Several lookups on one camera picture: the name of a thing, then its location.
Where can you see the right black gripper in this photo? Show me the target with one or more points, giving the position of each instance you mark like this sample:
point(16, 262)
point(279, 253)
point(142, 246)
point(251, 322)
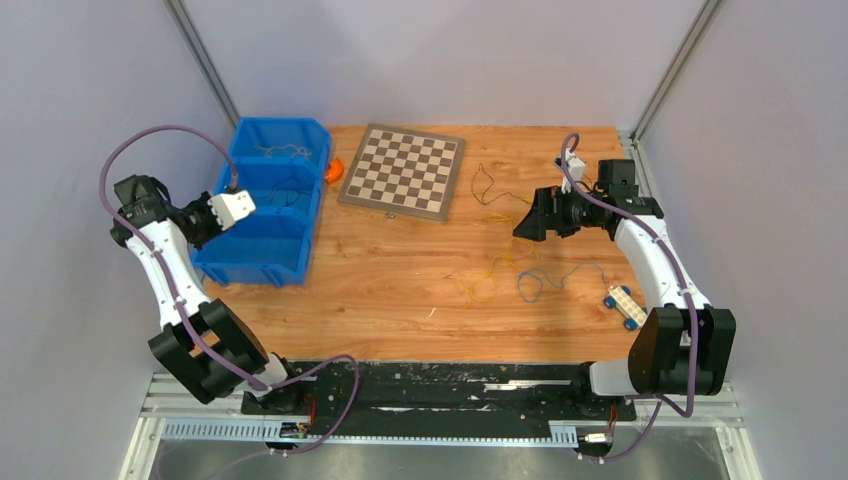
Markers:
point(535, 224)

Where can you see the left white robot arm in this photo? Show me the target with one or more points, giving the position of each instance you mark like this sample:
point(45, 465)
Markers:
point(203, 344)

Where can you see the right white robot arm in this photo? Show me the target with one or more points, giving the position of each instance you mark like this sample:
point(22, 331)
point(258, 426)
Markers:
point(683, 346)

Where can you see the white blue toy block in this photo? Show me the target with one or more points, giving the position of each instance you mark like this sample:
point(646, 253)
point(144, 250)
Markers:
point(619, 298)

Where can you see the checkerboard calibration board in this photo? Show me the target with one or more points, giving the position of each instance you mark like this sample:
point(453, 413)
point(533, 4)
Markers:
point(403, 171)

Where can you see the orange small object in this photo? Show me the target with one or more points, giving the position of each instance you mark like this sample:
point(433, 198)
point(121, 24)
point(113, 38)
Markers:
point(334, 171)

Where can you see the blue plastic bin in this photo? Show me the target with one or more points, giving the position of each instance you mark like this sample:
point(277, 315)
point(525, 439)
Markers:
point(281, 163)

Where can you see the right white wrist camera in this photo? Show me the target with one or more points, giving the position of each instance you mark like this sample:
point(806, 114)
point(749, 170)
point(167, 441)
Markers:
point(572, 168)

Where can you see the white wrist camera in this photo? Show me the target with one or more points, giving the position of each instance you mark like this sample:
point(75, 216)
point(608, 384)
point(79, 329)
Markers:
point(572, 168)
point(230, 208)

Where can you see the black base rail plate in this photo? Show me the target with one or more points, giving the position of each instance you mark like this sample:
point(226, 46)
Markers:
point(447, 400)

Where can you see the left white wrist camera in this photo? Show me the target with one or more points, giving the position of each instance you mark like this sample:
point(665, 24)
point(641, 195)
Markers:
point(230, 208)

